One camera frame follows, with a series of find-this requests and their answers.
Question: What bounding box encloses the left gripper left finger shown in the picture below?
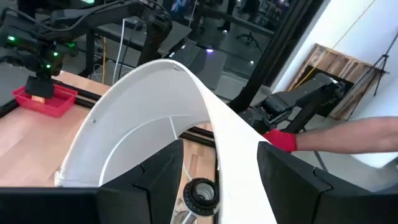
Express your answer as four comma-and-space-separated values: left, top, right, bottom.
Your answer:
98, 139, 185, 224

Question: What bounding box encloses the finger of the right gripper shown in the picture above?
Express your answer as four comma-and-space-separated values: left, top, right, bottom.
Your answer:
39, 77, 55, 100
24, 76, 40, 99

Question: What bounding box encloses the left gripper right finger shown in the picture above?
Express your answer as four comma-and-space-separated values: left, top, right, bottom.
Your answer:
257, 141, 398, 224

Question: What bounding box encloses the person's forearm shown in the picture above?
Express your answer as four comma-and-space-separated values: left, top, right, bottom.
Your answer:
294, 116, 398, 155

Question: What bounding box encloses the red plastic basket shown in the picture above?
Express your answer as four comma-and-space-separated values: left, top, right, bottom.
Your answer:
12, 84, 78, 118

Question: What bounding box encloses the person's red gloved hand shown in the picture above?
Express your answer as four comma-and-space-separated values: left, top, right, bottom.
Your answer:
262, 128, 298, 153

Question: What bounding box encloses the white lampshade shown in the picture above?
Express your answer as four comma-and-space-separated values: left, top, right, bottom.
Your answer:
54, 58, 277, 224

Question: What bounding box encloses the grey background desk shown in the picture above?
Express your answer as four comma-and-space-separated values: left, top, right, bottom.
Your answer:
93, 17, 193, 57

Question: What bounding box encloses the black keyboard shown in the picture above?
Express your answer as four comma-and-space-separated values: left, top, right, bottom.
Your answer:
169, 43, 208, 74

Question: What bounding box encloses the black tripod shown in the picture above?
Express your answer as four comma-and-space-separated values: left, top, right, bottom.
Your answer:
345, 30, 398, 121

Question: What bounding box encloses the black office chair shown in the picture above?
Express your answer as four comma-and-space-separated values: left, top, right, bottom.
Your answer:
236, 29, 264, 50

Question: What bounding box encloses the thin yellow cable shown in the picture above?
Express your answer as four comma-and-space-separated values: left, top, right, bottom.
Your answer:
101, 37, 107, 85

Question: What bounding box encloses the white hanging cable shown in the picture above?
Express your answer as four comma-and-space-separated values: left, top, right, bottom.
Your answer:
111, 18, 126, 85

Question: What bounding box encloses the black metal frame post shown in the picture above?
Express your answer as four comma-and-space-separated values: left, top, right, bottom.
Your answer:
228, 0, 332, 114

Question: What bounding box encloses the yellow wall cable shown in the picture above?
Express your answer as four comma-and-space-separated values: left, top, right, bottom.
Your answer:
292, 0, 376, 91

